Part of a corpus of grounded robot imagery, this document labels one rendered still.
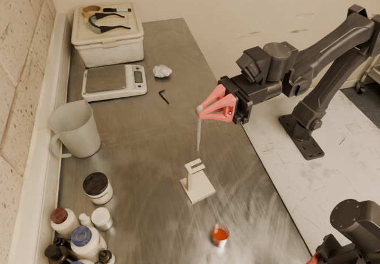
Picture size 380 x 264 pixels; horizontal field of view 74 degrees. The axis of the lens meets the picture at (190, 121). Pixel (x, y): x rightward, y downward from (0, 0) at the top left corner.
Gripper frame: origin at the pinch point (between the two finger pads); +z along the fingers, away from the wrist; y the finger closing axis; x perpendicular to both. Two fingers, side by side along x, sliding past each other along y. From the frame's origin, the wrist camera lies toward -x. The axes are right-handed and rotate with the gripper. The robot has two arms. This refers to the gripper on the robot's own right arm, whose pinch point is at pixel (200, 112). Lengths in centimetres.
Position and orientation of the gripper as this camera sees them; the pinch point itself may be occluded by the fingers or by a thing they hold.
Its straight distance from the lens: 53.1
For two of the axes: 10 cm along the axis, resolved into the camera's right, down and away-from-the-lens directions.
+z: -8.9, 3.5, -3.1
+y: 4.7, 6.6, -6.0
